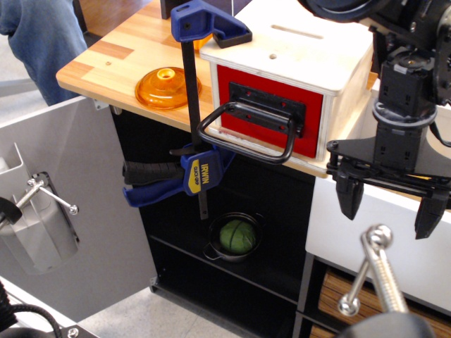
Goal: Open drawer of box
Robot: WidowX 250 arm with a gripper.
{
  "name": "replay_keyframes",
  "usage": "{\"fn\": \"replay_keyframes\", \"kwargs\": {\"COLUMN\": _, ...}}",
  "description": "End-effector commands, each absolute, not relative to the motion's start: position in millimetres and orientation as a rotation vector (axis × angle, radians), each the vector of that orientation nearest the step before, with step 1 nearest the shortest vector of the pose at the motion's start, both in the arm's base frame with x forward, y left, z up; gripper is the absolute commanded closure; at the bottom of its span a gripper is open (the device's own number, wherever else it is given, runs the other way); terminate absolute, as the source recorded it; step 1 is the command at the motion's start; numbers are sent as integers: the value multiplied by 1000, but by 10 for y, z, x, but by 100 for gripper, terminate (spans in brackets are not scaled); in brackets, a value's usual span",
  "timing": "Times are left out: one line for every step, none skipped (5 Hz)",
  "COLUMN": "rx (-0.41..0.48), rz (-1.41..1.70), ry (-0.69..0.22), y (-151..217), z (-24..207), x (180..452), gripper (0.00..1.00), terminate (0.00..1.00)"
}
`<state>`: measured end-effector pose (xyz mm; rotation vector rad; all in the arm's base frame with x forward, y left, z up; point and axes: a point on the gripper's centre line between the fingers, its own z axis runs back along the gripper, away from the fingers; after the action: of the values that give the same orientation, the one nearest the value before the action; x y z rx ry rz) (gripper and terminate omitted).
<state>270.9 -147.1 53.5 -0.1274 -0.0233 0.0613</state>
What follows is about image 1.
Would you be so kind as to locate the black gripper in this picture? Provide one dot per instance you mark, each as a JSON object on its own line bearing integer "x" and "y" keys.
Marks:
{"x": 352, "y": 165}

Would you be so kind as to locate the black metal drawer handle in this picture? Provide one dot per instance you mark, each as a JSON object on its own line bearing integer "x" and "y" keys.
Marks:
{"x": 251, "y": 113}

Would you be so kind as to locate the red front wooden drawer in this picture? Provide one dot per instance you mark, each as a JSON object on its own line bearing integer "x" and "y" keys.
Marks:
{"x": 306, "y": 145}

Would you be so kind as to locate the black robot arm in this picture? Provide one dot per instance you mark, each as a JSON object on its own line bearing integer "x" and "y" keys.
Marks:
{"x": 411, "y": 43}

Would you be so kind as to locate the right steel clamp screw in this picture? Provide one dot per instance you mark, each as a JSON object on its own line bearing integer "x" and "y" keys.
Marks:
{"x": 375, "y": 242}

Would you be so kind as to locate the steel clamp screw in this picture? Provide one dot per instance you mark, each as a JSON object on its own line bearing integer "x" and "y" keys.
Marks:
{"x": 12, "y": 212}
{"x": 375, "y": 242}

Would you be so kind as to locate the green toy cabbage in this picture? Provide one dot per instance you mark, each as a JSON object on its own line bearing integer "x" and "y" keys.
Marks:
{"x": 238, "y": 237}

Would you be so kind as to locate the small black pot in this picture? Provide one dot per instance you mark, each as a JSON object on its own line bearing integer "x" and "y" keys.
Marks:
{"x": 213, "y": 249}

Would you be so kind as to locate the black shelf cabinet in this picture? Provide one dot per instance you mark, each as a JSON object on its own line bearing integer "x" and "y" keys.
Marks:
{"x": 245, "y": 262}

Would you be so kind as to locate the orange cup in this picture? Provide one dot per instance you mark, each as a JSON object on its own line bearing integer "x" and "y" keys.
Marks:
{"x": 199, "y": 43}

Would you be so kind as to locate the orange plastic lid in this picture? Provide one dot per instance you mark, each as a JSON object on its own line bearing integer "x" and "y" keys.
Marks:
{"x": 162, "y": 89}

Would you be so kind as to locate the grey cabinet door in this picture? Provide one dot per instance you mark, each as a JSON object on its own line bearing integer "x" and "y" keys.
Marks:
{"x": 77, "y": 145}

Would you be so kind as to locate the left steel clamp screw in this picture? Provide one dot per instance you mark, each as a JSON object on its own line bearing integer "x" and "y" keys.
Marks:
{"x": 12, "y": 212}

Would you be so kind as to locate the person in blue jeans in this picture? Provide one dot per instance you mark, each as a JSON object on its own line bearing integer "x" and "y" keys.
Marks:
{"x": 45, "y": 36}

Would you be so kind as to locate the grey door handle holder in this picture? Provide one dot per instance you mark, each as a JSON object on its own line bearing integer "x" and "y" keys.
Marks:
{"x": 44, "y": 238}

